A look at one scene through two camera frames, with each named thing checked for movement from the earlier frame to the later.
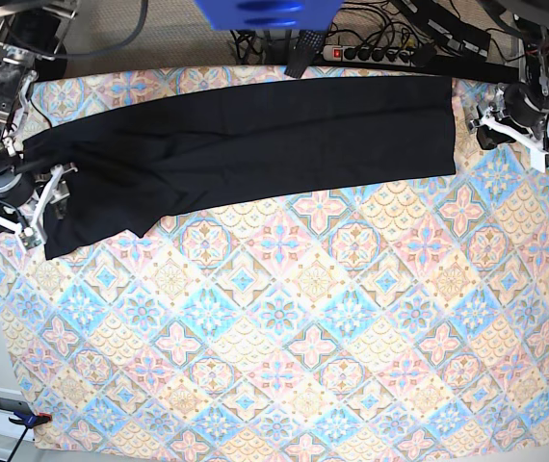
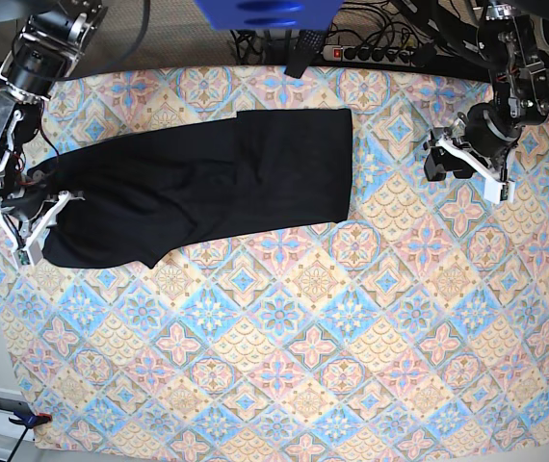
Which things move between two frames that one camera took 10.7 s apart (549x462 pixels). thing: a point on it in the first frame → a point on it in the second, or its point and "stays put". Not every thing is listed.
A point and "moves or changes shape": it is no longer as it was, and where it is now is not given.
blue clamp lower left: x=29 y=420 stays put
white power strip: x=367 y=54 stays put
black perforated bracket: x=308 y=44 stays put
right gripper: x=522 y=104 → x=489 y=132
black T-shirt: x=113 y=169 moves or changes shape
